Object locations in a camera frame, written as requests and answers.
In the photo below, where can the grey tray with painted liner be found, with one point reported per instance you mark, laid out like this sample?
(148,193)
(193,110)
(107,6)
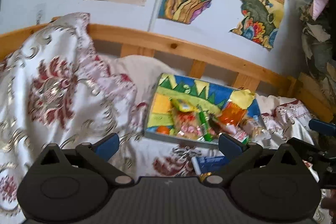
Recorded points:
(211,97)

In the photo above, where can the golden yellow snack packet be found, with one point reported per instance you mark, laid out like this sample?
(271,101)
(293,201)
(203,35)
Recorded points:
(203,176)

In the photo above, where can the green stick snack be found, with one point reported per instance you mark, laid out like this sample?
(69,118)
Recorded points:
(204,125)

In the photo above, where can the hanging dark clothes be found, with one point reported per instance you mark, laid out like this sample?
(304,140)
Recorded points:
(318,42)

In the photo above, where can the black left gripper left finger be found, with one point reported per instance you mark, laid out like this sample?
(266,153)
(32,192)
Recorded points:
(96,158)

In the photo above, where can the cream pillow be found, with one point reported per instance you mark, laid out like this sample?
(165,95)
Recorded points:
(145,71)

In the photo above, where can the blue white snack packet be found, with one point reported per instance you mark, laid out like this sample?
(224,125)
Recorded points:
(206,164)

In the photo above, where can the small orange fruit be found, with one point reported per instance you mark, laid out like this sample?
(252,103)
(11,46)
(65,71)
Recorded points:
(163,130)

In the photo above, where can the white green barcode packet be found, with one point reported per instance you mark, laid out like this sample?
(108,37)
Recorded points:
(241,135)

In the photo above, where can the clear mixed nut bag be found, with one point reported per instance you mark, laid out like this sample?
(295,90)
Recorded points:
(252,127)

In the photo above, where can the floral white satin bedspread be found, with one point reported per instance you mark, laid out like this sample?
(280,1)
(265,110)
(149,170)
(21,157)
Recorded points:
(57,92)

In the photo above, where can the orange transparent snack bag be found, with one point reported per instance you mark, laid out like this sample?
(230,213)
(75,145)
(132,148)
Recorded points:
(232,114)

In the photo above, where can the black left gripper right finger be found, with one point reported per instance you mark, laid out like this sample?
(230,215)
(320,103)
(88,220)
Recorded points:
(241,158)

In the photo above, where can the clear red-print snack packet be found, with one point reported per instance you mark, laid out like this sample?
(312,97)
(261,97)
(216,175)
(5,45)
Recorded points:
(186,124)

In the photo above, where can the wooden bed headboard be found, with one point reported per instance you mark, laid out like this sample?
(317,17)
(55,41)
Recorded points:
(124,42)

